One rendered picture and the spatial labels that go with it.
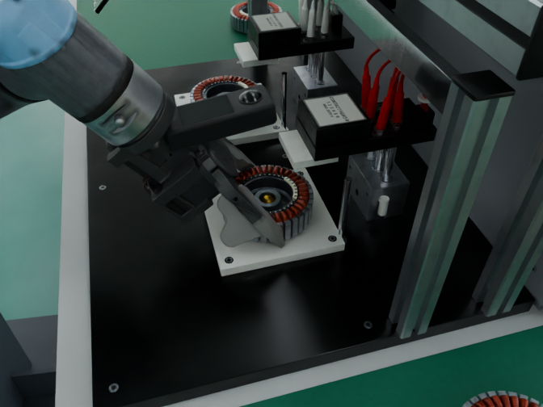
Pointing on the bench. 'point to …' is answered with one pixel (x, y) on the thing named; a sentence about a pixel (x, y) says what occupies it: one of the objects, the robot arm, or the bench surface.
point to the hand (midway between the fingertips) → (271, 203)
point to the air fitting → (383, 206)
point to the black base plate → (136, 232)
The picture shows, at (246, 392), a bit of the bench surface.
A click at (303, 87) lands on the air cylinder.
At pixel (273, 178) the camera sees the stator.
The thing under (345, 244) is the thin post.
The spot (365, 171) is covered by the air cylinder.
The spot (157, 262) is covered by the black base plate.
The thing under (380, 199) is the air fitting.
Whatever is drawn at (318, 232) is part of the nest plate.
